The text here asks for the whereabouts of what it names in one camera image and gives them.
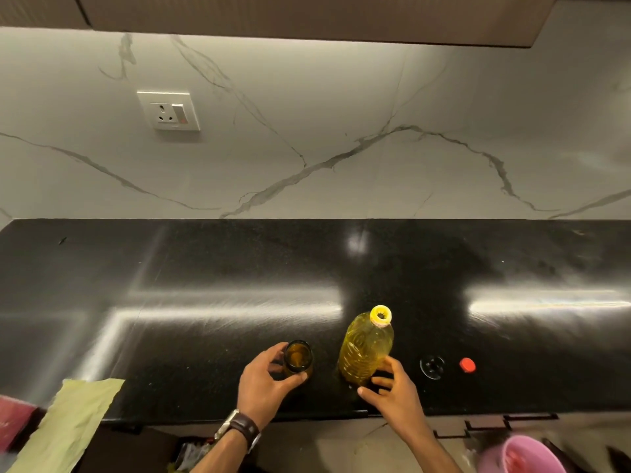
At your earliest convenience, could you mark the person's left hand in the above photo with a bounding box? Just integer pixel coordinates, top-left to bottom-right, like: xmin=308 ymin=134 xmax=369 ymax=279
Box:
xmin=237 ymin=342 xmax=309 ymax=432

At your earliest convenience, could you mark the person's right hand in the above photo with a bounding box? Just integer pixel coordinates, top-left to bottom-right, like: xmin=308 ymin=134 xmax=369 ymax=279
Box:
xmin=357 ymin=356 xmax=435 ymax=442

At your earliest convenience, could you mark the small amber glass jar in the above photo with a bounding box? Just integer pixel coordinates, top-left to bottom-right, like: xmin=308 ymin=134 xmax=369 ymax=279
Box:
xmin=282 ymin=340 xmax=314 ymax=381

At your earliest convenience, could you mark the yellow cooking oil bottle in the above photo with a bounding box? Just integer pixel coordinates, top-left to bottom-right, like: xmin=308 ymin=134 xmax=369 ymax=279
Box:
xmin=337 ymin=304 xmax=395 ymax=388

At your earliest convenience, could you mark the person's right forearm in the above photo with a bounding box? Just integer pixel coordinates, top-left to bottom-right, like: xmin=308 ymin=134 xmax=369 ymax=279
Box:
xmin=407 ymin=427 xmax=464 ymax=473

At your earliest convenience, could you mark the person's left forearm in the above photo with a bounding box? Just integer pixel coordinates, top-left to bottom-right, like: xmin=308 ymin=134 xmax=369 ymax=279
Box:
xmin=190 ymin=429 xmax=248 ymax=473

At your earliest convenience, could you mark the dark transparent jar lid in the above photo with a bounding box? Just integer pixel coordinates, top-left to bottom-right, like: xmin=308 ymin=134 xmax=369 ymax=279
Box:
xmin=419 ymin=355 xmax=446 ymax=381

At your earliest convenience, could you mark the pink plastic bucket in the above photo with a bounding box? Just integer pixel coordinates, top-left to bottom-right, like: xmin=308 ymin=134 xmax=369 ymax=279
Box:
xmin=475 ymin=434 xmax=554 ymax=473

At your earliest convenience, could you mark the dark brown base cabinet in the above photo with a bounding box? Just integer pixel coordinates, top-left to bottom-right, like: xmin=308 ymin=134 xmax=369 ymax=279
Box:
xmin=73 ymin=422 xmax=179 ymax=473

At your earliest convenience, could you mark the light green cloth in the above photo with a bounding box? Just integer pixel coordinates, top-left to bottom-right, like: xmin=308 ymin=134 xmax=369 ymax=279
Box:
xmin=7 ymin=378 xmax=126 ymax=473

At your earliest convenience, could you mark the red plastic container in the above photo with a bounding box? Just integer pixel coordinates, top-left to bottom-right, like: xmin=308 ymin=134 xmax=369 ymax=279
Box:
xmin=0 ymin=395 xmax=38 ymax=455

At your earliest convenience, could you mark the brown overhead cabinet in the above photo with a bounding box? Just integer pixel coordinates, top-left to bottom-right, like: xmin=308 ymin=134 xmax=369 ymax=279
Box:
xmin=0 ymin=0 xmax=561 ymax=49

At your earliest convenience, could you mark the silver wristwatch with brown strap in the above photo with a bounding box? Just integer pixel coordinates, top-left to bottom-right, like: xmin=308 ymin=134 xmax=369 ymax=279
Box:
xmin=214 ymin=409 xmax=262 ymax=454

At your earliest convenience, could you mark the white wall power socket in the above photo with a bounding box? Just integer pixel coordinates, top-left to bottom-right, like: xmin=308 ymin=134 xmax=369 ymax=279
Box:
xmin=136 ymin=90 xmax=202 ymax=132

